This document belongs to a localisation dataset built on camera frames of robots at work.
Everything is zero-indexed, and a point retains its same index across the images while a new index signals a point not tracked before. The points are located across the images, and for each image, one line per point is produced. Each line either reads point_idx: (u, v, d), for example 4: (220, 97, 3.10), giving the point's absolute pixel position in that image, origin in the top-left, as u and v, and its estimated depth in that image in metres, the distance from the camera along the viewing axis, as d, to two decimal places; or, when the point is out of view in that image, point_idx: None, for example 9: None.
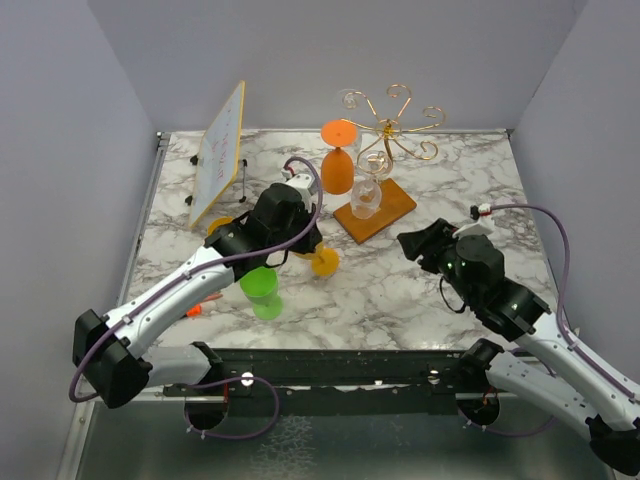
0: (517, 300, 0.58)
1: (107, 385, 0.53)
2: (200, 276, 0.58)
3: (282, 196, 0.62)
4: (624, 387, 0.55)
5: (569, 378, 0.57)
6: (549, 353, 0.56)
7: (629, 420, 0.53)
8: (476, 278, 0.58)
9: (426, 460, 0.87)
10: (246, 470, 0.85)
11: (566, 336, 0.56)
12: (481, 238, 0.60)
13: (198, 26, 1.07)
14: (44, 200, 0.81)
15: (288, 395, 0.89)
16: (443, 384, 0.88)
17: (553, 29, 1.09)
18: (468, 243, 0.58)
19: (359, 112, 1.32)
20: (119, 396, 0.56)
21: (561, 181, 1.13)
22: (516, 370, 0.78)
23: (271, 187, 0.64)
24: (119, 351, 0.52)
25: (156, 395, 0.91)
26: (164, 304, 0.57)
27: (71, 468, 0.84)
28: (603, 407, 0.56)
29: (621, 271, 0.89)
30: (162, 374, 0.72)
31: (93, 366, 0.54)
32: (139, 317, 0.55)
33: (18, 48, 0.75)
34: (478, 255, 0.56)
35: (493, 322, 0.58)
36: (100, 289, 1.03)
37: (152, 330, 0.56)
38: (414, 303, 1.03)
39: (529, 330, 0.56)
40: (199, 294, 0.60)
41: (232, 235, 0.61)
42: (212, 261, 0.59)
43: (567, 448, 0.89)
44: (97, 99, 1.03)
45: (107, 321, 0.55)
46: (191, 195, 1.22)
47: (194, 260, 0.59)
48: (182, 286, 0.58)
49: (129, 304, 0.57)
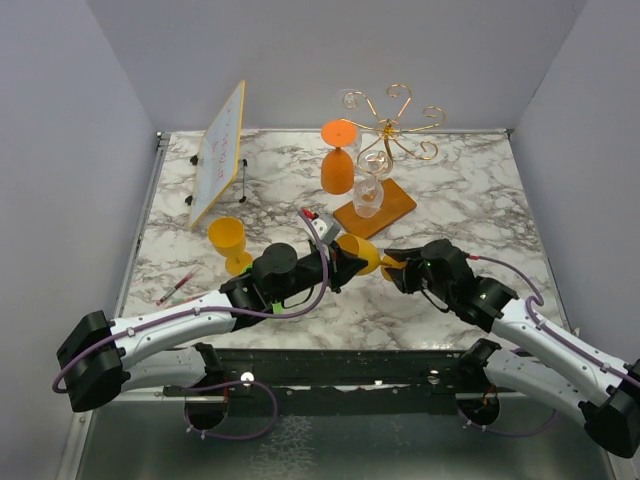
0: (485, 291, 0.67)
1: (83, 389, 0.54)
2: (207, 316, 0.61)
3: (271, 265, 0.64)
4: (594, 357, 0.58)
5: (543, 356, 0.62)
6: (520, 335, 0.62)
7: (602, 388, 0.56)
8: (444, 276, 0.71)
9: (426, 460, 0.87)
10: (246, 470, 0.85)
11: (534, 317, 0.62)
12: (446, 240, 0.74)
13: (198, 26, 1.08)
14: (45, 199, 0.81)
15: (288, 395, 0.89)
16: (443, 384, 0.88)
17: (553, 29, 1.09)
18: (432, 245, 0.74)
19: (359, 112, 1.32)
20: (89, 402, 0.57)
21: (561, 181, 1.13)
22: (512, 364, 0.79)
23: (267, 252, 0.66)
24: (110, 360, 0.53)
25: (156, 394, 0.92)
26: (167, 331, 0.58)
27: (71, 469, 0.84)
28: (579, 381, 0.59)
29: (620, 270, 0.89)
30: (148, 379, 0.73)
31: (79, 367, 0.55)
32: (142, 333, 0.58)
33: (19, 49, 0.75)
34: (436, 253, 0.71)
35: (467, 313, 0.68)
36: (99, 289, 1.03)
37: (148, 350, 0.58)
38: (414, 303, 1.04)
39: (497, 314, 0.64)
40: (199, 334, 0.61)
41: (246, 288, 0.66)
42: (223, 305, 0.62)
43: (566, 448, 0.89)
44: (96, 96, 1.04)
45: (112, 327, 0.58)
46: (191, 195, 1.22)
47: (206, 299, 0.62)
48: (189, 319, 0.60)
49: (136, 318, 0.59)
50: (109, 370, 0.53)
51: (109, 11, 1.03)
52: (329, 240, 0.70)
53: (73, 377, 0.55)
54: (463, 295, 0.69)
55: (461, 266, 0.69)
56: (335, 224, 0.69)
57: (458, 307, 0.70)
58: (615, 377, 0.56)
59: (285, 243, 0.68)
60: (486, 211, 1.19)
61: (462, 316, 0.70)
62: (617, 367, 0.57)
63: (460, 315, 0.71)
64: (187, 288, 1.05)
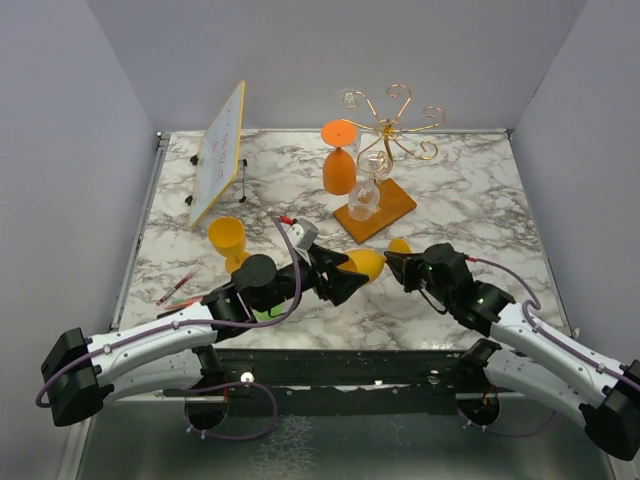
0: (483, 296, 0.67)
1: (62, 405, 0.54)
2: (187, 331, 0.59)
3: (248, 277, 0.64)
4: (590, 358, 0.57)
5: (540, 358, 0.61)
6: (517, 338, 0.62)
7: (597, 389, 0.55)
8: (446, 281, 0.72)
9: (426, 460, 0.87)
10: (246, 470, 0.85)
11: (530, 320, 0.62)
12: (448, 245, 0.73)
13: (198, 26, 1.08)
14: (44, 198, 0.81)
15: (288, 395, 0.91)
16: (443, 384, 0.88)
17: (553, 28, 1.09)
18: (434, 250, 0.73)
19: (359, 112, 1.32)
20: (70, 417, 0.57)
21: (561, 181, 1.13)
22: (512, 365, 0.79)
23: (245, 264, 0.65)
24: (87, 378, 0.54)
25: (156, 394, 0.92)
26: (144, 347, 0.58)
27: (71, 468, 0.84)
28: (576, 383, 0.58)
29: (621, 270, 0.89)
30: (138, 386, 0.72)
31: (57, 385, 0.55)
32: (119, 350, 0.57)
33: (18, 48, 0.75)
34: (439, 258, 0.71)
35: (466, 318, 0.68)
36: (99, 289, 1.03)
37: (127, 365, 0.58)
38: (414, 303, 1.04)
39: (494, 319, 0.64)
40: (182, 346, 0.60)
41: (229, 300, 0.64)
42: (202, 318, 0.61)
43: (566, 448, 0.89)
44: (96, 97, 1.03)
45: (89, 344, 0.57)
46: (191, 195, 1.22)
47: (186, 313, 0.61)
48: (167, 335, 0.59)
49: (114, 334, 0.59)
50: (86, 389, 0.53)
51: (109, 10, 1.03)
52: (305, 243, 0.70)
53: (53, 392, 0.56)
54: (463, 300, 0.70)
55: (463, 271, 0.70)
56: (311, 228, 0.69)
57: (458, 312, 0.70)
58: (611, 378, 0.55)
59: (264, 256, 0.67)
60: (486, 212, 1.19)
61: (461, 321, 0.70)
62: (613, 368, 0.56)
63: (459, 320, 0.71)
64: (187, 288, 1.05)
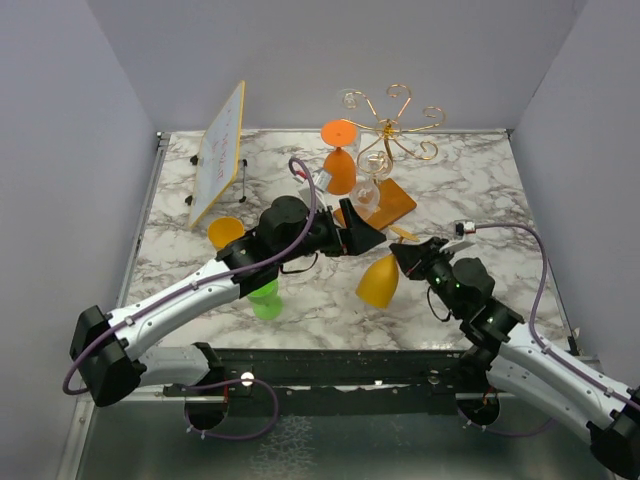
0: (492, 315, 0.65)
1: (98, 382, 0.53)
2: (208, 288, 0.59)
3: (282, 217, 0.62)
4: (599, 382, 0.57)
5: (548, 378, 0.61)
6: (526, 358, 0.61)
7: (606, 412, 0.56)
8: (468, 297, 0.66)
9: (426, 460, 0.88)
10: (246, 470, 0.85)
11: (540, 341, 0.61)
12: (477, 262, 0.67)
13: (199, 26, 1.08)
14: (44, 198, 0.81)
15: (288, 395, 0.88)
16: (443, 384, 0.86)
17: (553, 29, 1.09)
18: (465, 266, 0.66)
19: (359, 112, 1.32)
20: (111, 394, 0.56)
21: (561, 181, 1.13)
22: (516, 372, 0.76)
23: (274, 205, 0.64)
24: (115, 352, 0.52)
25: (156, 394, 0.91)
26: (167, 313, 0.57)
27: (71, 469, 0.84)
28: (583, 404, 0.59)
29: (621, 271, 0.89)
30: (161, 372, 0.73)
31: (88, 365, 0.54)
32: (142, 320, 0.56)
33: (18, 48, 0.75)
34: (471, 279, 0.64)
35: (473, 335, 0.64)
36: (99, 289, 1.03)
37: (153, 334, 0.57)
38: (414, 303, 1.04)
39: (504, 339, 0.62)
40: (203, 306, 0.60)
41: (244, 251, 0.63)
42: (223, 273, 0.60)
43: (566, 448, 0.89)
44: (96, 97, 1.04)
45: (110, 319, 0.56)
46: (191, 195, 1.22)
47: (202, 272, 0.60)
48: (188, 296, 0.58)
49: (133, 306, 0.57)
50: (116, 362, 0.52)
51: (109, 10, 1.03)
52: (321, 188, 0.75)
53: (86, 375, 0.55)
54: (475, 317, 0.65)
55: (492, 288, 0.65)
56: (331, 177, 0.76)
57: (467, 327, 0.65)
58: (619, 402, 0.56)
59: (293, 198, 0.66)
60: (486, 212, 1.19)
61: (468, 337, 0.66)
62: (620, 392, 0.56)
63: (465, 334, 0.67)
64: None
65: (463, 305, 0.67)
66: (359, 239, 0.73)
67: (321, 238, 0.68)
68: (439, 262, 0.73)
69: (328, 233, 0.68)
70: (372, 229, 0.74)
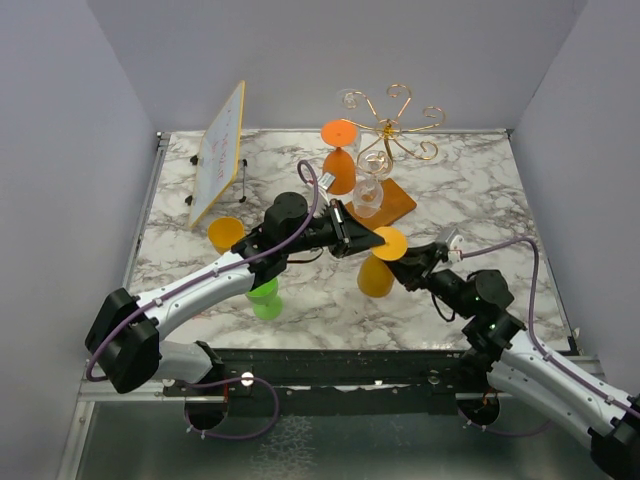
0: (495, 322, 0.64)
1: (124, 362, 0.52)
2: (227, 276, 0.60)
3: (285, 212, 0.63)
4: (600, 389, 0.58)
5: (549, 385, 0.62)
6: (527, 365, 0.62)
7: (606, 420, 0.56)
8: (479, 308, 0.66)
9: (426, 461, 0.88)
10: (246, 470, 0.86)
11: (541, 349, 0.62)
12: (499, 275, 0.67)
13: (198, 27, 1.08)
14: (45, 198, 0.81)
15: (288, 395, 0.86)
16: (443, 384, 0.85)
17: (553, 29, 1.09)
18: (488, 280, 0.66)
19: (359, 112, 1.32)
20: (131, 380, 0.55)
21: (561, 182, 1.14)
22: (517, 374, 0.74)
23: (275, 201, 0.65)
24: (147, 329, 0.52)
25: (156, 394, 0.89)
26: (192, 296, 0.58)
27: (71, 469, 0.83)
28: (584, 410, 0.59)
29: (621, 272, 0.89)
30: (169, 363, 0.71)
31: (112, 347, 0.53)
32: (169, 301, 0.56)
33: (16, 47, 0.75)
34: (493, 296, 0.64)
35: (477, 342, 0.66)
36: (100, 289, 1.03)
37: (179, 316, 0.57)
38: (414, 304, 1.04)
39: (506, 345, 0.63)
40: (223, 293, 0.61)
41: (255, 246, 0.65)
42: (237, 262, 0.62)
43: (565, 449, 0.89)
44: (97, 98, 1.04)
45: (138, 300, 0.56)
46: (191, 195, 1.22)
47: (220, 260, 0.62)
48: (210, 282, 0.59)
49: (159, 288, 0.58)
50: (148, 339, 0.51)
51: (109, 10, 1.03)
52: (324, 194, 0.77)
53: (108, 359, 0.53)
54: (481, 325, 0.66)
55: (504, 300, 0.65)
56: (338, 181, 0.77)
57: (472, 333, 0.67)
58: (619, 409, 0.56)
59: (293, 192, 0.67)
60: (486, 212, 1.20)
61: (472, 343, 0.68)
62: (621, 399, 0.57)
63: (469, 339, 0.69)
64: None
65: (472, 313, 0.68)
66: (349, 233, 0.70)
67: (325, 233, 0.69)
68: (445, 271, 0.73)
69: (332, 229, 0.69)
70: (361, 226, 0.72)
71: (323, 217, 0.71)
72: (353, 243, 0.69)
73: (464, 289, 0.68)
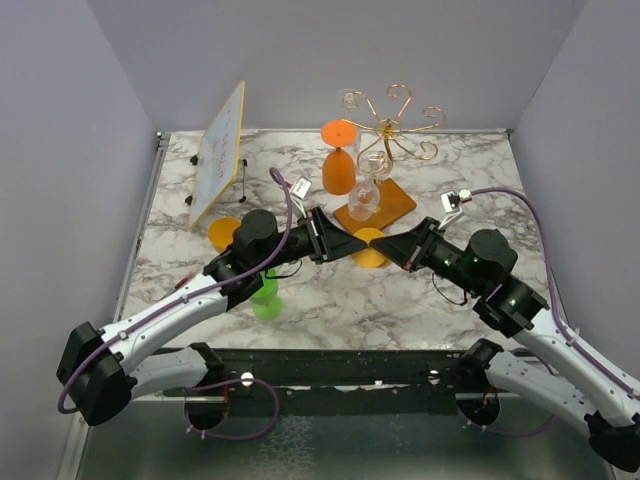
0: (514, 296, 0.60)
1: (92, 397, 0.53)
2: (197, 301, 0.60)
3: (252, 233, 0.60)
4: (623, 382, 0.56)
5: (568, 373, 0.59)
6: (548, 349, 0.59)
7: (627, 415, 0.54)
8: (486, 275, 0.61)
9: (426, 461, 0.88)
10: (246, 470, 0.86)
11: (564, 332, 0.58)
12: (498, 235, 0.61)
13: (199, 28, 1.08)
14: (45, 198, 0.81)
15: (288, 395, 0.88)
16: (443, 384, 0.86)
17: (553, 30, 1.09)
18: (485, 240, 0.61)
19: (358, 112, 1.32)
20: (103, 409, 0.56)
21: (560, 183, 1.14)
22: (516, 369, 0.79)
23: (244, 220, 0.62)
24: (110, 366, 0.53)
25: (156, 395, 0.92)
26: (159, 326, 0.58)
27: (71, 468, 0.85)
28: (601, 403, 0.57)
29: (621, 272, 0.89)
30: (154, 381, 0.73)
31: (80, 382, 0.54)
32: (135, 334, 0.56)
33: (16, 47, 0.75)
34: (492, 254, 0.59)
35: (492, 317, 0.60)
36: (101, 289, 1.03)
37: (147, 347, 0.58)
38: (414, 304, 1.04)
39: (527, 326, 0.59)
40: (194, 318, 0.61)
41: (229, 266, 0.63)
42: (209, 286, 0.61)
43: (567, 448, 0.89)
44: (97, 97, 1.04)
45: (103, 335, 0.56)
46: (191, 195, 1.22)
47: (190, 285, 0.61)
48: (179, 309, 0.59)
49: (126, 320, 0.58)
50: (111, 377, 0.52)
51: (109, 11, 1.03)
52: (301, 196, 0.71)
53: (78, 392, 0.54)
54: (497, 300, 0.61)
55: (507, 259, 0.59)
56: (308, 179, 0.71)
57: (483, 308, 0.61)
58: None
59: (262, 209, 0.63)
60: (487, 212, 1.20)
61: (484, 320, 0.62)
62: None
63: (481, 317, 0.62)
64: None
65: (479, 289, 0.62)
66: (330, 244, 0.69)
67: (302, 246, 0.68)
68: (441, 243, 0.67)
69: (307, 240, 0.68)
70: (342, 234, 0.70)
71: (299, 228, 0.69)
72: (333, 254, 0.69)
73: (466, 260, 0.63)
